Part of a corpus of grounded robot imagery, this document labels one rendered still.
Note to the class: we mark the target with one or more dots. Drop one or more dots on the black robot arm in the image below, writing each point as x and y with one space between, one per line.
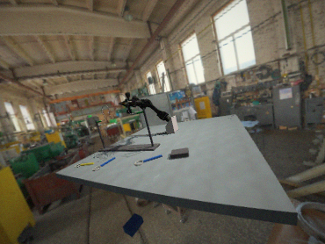
143 103

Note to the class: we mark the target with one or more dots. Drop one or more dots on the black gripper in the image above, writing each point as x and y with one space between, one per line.
127 95

